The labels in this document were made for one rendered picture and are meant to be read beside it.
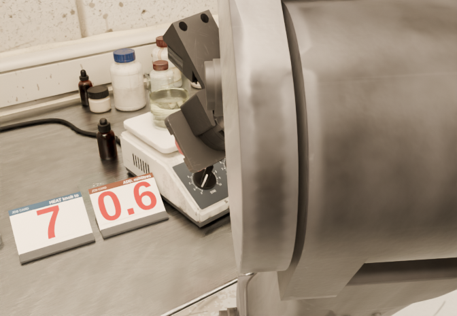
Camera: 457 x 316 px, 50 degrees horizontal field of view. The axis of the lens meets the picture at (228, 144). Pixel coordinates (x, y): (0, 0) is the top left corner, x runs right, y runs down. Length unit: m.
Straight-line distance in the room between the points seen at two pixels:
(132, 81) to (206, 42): 0.50
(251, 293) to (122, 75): 0.71
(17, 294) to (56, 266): 0.05
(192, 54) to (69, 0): 0.64
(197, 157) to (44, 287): 0.24
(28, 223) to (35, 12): 0.52
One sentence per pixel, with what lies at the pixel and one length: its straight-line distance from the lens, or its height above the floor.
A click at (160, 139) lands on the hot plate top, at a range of 0.68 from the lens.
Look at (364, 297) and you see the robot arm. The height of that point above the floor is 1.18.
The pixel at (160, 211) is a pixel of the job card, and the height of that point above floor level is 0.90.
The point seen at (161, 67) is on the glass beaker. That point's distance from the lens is 0.72.
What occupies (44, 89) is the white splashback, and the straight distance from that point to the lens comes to 1.06.
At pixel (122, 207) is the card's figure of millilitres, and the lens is 0.67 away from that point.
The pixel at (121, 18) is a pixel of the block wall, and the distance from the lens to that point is 1.13.
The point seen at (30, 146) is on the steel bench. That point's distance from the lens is 0.92.
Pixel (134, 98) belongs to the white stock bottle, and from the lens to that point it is 0.98.
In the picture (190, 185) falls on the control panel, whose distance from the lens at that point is 0.64.
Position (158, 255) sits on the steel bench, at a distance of 0.61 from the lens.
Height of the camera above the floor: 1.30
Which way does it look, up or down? 28 degrees down
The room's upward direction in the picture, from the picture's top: 1 degrees counter-clockwise
